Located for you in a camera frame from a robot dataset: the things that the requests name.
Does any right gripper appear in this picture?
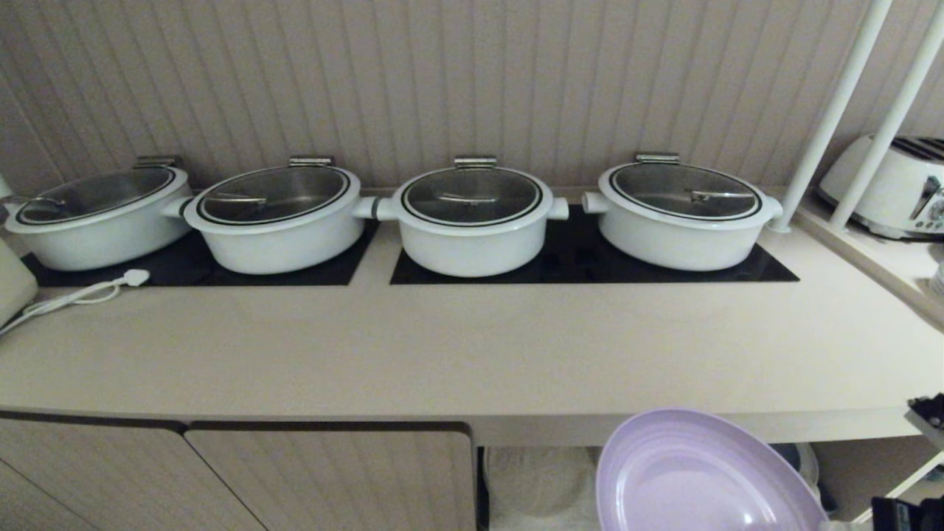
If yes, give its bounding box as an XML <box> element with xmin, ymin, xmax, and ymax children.
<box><xmin>871</xmin><ymin>495</ymin><xmax>944</xmax><ymax>531</ymax></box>

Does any lilac plate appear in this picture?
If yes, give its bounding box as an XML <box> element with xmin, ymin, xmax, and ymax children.
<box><xmin>595</xmin><ymin>407</ymin><xmax>830</xmax><ymax>531</ymax></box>

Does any white toaster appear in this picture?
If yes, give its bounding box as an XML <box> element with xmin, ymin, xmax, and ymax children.
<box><xmin>817</xmin><ymin>133</ymin><xmax>944</xmax><ymax>242</ymax></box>

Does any white pot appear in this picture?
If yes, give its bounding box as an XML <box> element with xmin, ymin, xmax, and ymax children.
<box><xmin>161</xmin><ymin>156</ymin><xmax>377</xmax><ymax>275</ymax></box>
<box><xmin>4</xmin><ymin>155</ymin><xmax>194</xmax><ymax>272</ymax></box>
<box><xmin>353</xmin><ymin>156</ymin><xmax>570</xmax><ymax>279</ymax></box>
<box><xmin>581</xmin><ymin>153</ymin><xmax>784</xmax><ymax>272</ymax></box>

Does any white pole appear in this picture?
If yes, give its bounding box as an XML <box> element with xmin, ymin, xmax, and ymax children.
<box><xmin>769</xmin><ymin>0</ymin><xmax>894</xmax><ymax>234</ymax></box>
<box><xmin>829</xmin><ymin>0</ymin><xmax>944</xmax><ymax>232</ymax></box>

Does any glass pot lid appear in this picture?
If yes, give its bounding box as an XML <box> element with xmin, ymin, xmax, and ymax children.
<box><xmin>402</xmin><ymin>167</ymin><xmax>545</xmax><ymax>227</ymax></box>
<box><xmin>610</xmin><ymin>162</ymin><xmax>763</xmax><ymax>221</ymax></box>
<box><xmin>16</xmin><ymin>166</ymin><xmax>178</xmax><ymax>226</ymax></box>
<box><xmin>197</xmin><ymin>165</ymin><xmax>352</xmax><ymax>225</ymax></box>

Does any black induction cooktop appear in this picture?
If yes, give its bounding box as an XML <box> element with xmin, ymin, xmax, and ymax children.
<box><xmin>389</xmin><ymin>205</ymin><xmax>800</xmax><ymax>286</ymax></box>
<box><xmin>21</xmin><ymin>220</ymin><xmax>381</xmax><ymax>288</ymax></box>

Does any wooden cabinet door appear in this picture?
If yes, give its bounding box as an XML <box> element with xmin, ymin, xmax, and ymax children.
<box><xmin>184</xmin><ymin>429</ymin><xmax>477</xmax><ymax>531</ymax></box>
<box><xmin>0</xmin><ymin>418</ymin><xmax>268</xmax><ymax>531</ymax></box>

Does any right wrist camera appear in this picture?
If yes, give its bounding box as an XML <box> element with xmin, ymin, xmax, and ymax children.
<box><xmin>906</xmin><ymin>394</ymin><xmax>944</xmax><ymax>450</ymax></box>

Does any white power cable with plug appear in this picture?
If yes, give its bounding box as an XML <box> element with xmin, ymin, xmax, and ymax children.
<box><xmin>0</xmin><ymin>268</ymin><xmax>151</xmax><ymax>337</ymax></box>

